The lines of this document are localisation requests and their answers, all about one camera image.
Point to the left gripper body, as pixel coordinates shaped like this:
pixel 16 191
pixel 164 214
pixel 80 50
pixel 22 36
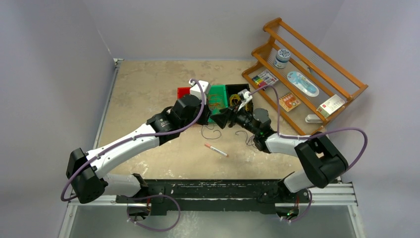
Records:
pixel 203 118

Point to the orange white marker pen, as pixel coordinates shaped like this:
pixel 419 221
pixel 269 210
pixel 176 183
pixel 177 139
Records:
pixel 216 150

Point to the marker pen pack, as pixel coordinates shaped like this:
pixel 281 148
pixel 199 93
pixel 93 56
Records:
pixel 264 78

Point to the orange spiral notebook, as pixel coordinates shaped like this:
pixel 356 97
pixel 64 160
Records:
pixel 289 101

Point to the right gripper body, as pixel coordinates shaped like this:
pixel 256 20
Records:
pixel 240 117

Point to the red plastic bin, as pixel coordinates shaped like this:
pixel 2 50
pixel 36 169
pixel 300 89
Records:
pixel 181 91

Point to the wooden shelf rack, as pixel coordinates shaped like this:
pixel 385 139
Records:
pixel 325 73

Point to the white stapler on shelf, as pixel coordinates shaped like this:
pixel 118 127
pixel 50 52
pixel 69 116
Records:
pixel 312 118

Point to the white round jar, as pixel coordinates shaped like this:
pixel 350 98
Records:
pixel 282 58

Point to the white red box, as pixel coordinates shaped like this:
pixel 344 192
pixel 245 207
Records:
pixel 330 106

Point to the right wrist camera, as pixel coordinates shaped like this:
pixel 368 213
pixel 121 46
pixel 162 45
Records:
pixel 245 97

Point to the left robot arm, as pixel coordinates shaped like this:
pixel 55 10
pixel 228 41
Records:
pixel 86 171

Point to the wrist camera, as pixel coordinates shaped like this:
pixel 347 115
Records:
pixel 245 97
pixel 199 88

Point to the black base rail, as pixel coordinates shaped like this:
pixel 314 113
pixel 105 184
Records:
pixel 218 195

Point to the black plastic bin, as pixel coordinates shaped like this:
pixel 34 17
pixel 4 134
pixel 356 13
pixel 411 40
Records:
pixel 233 98

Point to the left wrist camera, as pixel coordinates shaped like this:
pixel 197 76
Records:
pixel 199 88

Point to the green plastic bin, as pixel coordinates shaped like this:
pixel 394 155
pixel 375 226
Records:
pixel 217 98

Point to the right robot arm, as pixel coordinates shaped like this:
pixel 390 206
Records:
pixel 320 160

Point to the blue blister pack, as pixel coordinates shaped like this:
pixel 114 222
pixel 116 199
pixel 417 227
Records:
pixel 302 83

